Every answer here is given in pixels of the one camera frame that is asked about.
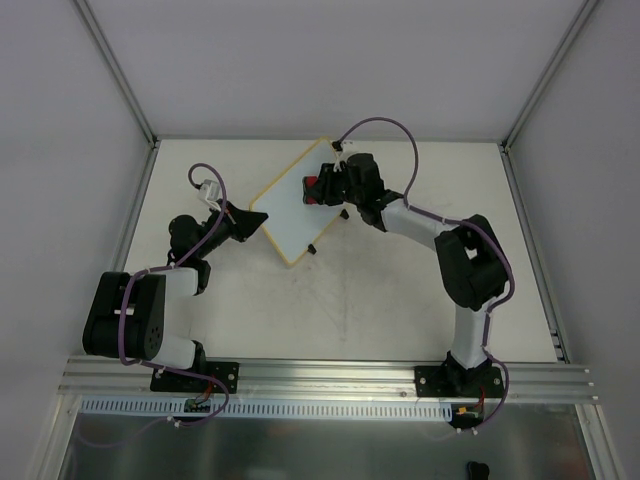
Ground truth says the yellow framed whiteboard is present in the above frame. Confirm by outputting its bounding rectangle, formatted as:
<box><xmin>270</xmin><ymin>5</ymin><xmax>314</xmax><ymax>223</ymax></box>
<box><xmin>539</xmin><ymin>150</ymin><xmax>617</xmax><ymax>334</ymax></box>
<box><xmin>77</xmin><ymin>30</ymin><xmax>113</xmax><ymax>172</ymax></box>
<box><xmin>249</xmin><ymin>137</ymin><xmax>342</xmax><ymax>267</ymax></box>

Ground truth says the red bone-shaped eraser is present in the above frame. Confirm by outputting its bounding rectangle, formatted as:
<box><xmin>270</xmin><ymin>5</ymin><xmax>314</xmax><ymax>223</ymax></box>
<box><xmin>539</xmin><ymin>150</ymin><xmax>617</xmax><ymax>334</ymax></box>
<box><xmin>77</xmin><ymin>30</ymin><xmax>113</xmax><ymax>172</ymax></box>
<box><xmin>302</xmin><ymin>176</ymin><xmax>318</xmax><ymax>205</ymax></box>

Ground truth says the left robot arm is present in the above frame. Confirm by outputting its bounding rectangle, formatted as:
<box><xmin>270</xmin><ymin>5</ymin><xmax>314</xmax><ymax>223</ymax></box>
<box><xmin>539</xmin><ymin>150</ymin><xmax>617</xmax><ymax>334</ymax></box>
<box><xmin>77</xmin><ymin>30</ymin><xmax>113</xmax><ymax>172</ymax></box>
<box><xmin>82</xmin><ymin>200</ymin><xmax>269</xmax><ymax>390</ymax></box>

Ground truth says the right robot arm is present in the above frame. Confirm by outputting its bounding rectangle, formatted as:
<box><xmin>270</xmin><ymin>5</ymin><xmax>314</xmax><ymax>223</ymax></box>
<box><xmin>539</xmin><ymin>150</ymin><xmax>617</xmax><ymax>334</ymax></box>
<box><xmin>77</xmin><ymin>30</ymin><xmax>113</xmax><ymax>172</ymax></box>
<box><xmin>302</xmin><ymin>153</ymin><xmax>513</xmax><ymax>396</ymax></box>

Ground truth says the black object at bottom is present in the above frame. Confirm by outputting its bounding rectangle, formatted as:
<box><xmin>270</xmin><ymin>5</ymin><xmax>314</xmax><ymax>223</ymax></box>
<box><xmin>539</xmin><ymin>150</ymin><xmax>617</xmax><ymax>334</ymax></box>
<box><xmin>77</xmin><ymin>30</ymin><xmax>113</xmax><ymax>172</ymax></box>
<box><xmin>466</xmin><ymin>461</ymin><xmax>490</xmax><ymax>480</ymax></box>

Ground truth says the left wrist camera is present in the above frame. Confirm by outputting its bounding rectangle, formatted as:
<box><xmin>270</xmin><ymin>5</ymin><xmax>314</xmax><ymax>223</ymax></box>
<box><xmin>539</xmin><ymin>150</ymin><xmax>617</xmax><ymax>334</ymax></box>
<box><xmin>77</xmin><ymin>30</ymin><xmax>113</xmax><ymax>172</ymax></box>
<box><xmin>197</xmin><ymin>179</ymin><xmax>222</xmax><ymax>210</ymax></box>

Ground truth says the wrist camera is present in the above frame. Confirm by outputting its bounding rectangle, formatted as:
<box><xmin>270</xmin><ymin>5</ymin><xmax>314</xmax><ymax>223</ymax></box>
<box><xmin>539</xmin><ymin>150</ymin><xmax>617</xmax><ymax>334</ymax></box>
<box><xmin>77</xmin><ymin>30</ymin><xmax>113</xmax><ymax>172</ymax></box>
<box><xmin>197</xmin><ymin>179</ymin><xmax>222</xmax><ymax>210</ymax></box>
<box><xmin>331</xmin><ymin>140</ymin><xmax>357</xmax><ymax>172</ymax></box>

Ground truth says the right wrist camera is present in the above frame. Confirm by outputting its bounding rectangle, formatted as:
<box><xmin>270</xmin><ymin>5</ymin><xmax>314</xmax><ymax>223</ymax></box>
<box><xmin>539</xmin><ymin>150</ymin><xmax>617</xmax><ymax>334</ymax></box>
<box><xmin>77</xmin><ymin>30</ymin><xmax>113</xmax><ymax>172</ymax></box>
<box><xmin>331</xmin><ymin>140</ymin><xmax>357</xmax><ymax>172</ymax></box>

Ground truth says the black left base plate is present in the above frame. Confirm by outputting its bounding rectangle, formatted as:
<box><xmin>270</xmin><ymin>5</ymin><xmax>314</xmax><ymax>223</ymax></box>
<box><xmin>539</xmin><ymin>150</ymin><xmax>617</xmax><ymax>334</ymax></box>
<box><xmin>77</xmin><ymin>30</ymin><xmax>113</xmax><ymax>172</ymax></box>
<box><xmin>150</xmin><ymin>361</ymin><xmax>240</xmax><ymax>395</ymax></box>

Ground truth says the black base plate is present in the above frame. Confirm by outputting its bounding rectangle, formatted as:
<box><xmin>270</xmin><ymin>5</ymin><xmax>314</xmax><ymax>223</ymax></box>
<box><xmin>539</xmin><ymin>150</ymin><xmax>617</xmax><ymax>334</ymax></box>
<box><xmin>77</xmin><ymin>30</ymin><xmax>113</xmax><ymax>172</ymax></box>
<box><xmin>414</xmin><ymin>364</ymin><xmax>505</xmax><ymax>399</ymax></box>
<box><xmin>150</xmin><ymin>361</ymin><xmax>240</xmax><ymax>395</ymax></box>

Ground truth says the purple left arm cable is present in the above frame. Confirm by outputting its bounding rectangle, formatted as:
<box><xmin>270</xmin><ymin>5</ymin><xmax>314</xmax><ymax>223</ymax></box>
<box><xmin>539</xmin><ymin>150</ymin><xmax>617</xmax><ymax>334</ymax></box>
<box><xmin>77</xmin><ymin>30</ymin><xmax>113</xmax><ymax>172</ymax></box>
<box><xmin>74</xmin><ymin>161</ymin><xmax>231</xmax><ymax>446</ymax></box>

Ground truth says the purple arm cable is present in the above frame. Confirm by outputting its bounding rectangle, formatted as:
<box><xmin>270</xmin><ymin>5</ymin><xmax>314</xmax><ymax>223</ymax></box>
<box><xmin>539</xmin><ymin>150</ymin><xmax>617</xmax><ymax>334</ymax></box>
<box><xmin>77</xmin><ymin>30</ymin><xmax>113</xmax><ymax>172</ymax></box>
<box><xmin>334</xmin><ymin>117</ymin><xmax>516</xmax><ymax>441</ymax></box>
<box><xmin>74</xmin><ymin>161</ymin><xmax>231</xmax><ymax>446</ymax></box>

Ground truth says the aluminium mounting rail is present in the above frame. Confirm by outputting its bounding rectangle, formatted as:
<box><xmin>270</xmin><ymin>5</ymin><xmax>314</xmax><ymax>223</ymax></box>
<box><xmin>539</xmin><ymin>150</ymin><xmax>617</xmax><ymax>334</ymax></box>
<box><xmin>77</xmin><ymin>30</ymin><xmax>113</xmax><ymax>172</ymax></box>
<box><xmin>57</xmin><ymin>356</ymin><xmax>601</xmax><ymax>404</ymax></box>

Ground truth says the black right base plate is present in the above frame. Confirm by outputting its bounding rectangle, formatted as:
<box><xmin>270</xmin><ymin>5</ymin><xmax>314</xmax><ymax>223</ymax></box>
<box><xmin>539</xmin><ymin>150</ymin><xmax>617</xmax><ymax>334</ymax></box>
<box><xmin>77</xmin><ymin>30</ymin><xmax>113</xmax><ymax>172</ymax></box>
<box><xmin>414</xmin><ymin>364</ymin><xmax>505</xmax><ymax>399</ymax></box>

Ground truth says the white slotted cable duct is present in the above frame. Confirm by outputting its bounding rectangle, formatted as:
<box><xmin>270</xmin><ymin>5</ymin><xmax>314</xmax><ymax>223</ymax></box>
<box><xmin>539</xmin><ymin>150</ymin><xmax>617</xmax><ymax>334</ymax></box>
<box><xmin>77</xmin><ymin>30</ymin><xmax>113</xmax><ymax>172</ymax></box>
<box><xmin>79</xmin><ymin>396</ymin><xmax>453</xmax><ymax>423</ymax></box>

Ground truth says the left aluminium frame post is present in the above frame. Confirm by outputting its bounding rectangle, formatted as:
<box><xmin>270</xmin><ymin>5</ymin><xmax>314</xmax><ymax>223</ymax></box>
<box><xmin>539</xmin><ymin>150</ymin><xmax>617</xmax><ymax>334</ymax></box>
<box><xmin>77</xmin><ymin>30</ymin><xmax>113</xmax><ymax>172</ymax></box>
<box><xmin>71</xmin><ymin>0</ymin><xmax>157</xmax><ymax>146</ymax></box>

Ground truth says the aluminium frame post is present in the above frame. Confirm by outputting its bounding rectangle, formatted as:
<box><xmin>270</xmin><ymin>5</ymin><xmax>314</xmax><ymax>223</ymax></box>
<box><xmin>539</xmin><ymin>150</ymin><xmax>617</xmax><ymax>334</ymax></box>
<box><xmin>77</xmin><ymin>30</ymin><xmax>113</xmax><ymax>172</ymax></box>
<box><xmin>71</xmin><ymin>0</ymin><xmax>157</xmax><ymax>146</ymax></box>
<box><xmin>500</xmin><ymin>0</ymin><xmax>601</xmax><ymax>152</ymax></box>

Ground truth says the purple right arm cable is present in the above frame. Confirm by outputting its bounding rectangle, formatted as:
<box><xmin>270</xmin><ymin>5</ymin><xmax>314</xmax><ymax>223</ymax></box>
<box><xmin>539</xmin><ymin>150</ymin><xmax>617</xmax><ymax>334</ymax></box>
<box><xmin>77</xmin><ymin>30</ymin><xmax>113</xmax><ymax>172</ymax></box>
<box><xmin>334</xmin><ymin>117</ymin><xmax>516</xmax><ymax>441</ymax></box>

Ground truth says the right aluminium frame post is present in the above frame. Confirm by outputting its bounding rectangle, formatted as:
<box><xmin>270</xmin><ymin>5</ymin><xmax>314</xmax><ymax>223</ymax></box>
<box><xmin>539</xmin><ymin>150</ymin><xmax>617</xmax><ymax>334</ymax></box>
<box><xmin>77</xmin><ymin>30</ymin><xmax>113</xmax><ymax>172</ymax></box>
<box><xmin>500</xmin><ymin>0</ymin><xmax>601</xmax><ymax>152</ymax></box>

